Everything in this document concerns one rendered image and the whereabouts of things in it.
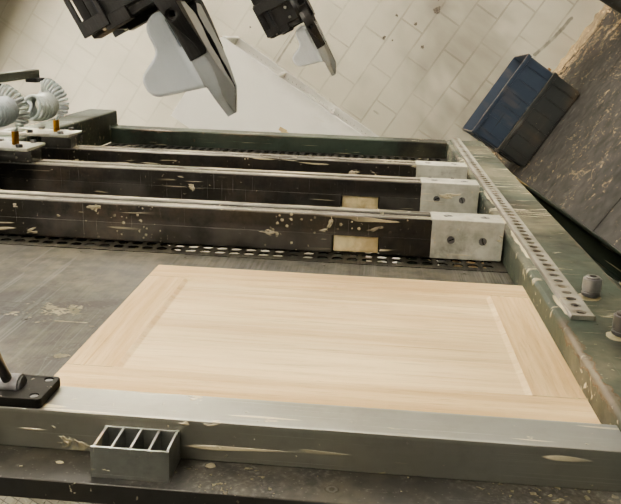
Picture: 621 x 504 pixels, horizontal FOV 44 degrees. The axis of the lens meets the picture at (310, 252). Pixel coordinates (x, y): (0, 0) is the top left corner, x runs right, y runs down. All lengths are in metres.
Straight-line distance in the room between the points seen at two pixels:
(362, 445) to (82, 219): 0.88
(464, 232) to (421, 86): 4.84
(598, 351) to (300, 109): 4.00
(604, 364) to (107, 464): 0.52
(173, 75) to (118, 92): 5.89
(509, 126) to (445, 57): 1.17
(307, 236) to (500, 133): 3.91
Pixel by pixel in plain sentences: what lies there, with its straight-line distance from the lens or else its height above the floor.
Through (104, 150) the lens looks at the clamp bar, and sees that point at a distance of 2.04.
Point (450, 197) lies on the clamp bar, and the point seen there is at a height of 0.96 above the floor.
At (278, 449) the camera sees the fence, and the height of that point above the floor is 1.15.
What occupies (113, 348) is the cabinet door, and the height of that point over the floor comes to 1.33.
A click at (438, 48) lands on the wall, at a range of 6.19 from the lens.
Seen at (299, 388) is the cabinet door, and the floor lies 1.15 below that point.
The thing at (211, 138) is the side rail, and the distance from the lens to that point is 2.57.
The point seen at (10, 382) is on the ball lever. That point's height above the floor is 1.39.
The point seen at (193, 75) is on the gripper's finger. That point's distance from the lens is 0.61.
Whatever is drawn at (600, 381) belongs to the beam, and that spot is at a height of 0.90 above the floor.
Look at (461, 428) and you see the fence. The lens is 0.73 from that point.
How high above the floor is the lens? 1.29
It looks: 5 degrees down
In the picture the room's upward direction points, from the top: 56 degrees counter-clockwise
